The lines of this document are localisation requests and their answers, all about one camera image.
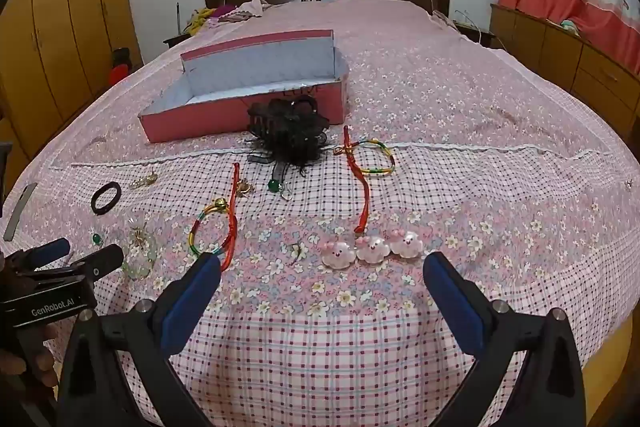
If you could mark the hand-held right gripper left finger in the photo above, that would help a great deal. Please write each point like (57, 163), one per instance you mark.
(192, 302)

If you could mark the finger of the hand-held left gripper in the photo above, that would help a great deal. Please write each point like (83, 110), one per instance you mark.
(47, 250)
(100, 261)

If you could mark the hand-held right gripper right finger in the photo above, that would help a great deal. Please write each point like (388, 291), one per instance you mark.
(457, 307)

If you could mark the gold pearl brooch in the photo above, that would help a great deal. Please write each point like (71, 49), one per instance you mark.
(142, 181)

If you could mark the pink pig hair clip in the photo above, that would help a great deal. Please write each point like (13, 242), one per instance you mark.
(337, 252)

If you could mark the white shoebox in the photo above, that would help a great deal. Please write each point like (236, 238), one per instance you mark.
(200, 122)

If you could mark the black lace hair claw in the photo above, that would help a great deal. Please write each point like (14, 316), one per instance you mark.
(290, 132)

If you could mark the person's left hand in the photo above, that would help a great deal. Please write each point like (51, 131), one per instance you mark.
(30, 362)

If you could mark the small green earring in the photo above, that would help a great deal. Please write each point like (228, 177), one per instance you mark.
(96, 238)

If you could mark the grey flat strip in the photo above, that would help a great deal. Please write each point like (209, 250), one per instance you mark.
(19, 212)

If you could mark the small butterfly charm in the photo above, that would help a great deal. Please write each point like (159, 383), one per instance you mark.
(297, 251)

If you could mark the small gold brooch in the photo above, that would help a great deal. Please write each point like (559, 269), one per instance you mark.
(244, 188)

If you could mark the red and black object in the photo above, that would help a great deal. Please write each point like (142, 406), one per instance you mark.
(117, 72)

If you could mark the pink floral bedspread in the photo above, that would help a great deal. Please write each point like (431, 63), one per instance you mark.
(450, 107)

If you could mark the yellow wooden wardrobe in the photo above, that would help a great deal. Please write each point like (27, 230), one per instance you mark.
(65, 32)

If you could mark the dark wooden nightstand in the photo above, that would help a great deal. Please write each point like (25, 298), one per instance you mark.
(175, 41)
(480, 38)

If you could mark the grey metal rod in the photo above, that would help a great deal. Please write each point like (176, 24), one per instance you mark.
(177, 19)

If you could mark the yellow cloth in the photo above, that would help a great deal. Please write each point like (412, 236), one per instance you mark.
(197, 19)

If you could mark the long wooden cabinet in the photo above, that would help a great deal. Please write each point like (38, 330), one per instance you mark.
(550, 52)

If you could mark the magenta cloth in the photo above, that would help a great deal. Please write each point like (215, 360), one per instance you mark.
(222, 11)

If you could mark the pink striped cloth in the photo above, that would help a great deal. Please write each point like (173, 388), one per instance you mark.
(250, 9)

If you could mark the teal cloth bundle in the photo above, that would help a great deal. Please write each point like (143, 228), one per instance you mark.
(568, 27)

